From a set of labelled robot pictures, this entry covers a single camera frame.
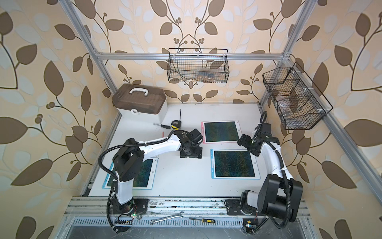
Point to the right blue writing tablet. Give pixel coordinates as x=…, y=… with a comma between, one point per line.
x=234, y=164

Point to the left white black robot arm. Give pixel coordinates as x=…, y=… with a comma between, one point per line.
x=128, y=160

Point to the right black wire basket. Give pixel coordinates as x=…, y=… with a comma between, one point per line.
x=299, y=102

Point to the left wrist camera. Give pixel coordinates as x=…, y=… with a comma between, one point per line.
x=196, y=138

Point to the pink writing tablet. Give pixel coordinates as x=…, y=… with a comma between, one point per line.
x=221, y=131

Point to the left blue writing tablet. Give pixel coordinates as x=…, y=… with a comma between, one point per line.
x=145, y=178

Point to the brown lid white toolbox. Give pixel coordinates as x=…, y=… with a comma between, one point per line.
x=141, y=103

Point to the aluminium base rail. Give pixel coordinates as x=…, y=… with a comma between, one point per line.
x=92, y=211

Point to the yellow black handle screwdriver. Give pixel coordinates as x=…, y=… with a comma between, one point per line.
x=203, y=220

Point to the back black wire basket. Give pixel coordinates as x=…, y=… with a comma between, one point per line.
x=207, y=65

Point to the blue writing tablet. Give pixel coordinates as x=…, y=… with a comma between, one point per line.
x=145, y=178
x=234, y=164

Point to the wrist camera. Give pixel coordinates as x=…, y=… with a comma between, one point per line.
x=196, y=138
x=263, y=130

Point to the black wire basket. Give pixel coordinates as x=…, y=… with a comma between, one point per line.
x=299, y=102
x=207, y=65

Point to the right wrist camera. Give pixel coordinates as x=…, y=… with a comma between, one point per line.
x=263, y=130

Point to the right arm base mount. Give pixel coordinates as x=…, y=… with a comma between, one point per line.
x=238, y=207

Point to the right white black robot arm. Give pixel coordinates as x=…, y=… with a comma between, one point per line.
x=280, y=195

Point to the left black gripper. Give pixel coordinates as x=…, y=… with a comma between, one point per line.
x=198, y=154

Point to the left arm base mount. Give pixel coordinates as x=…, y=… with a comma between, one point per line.
x=122, y=216

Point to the silver wrench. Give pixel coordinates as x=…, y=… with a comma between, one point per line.
x=178, y=215

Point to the yellow black tape measure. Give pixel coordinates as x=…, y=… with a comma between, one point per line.
x=176, y=124

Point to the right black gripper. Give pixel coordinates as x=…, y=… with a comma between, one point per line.
x=244, y=141

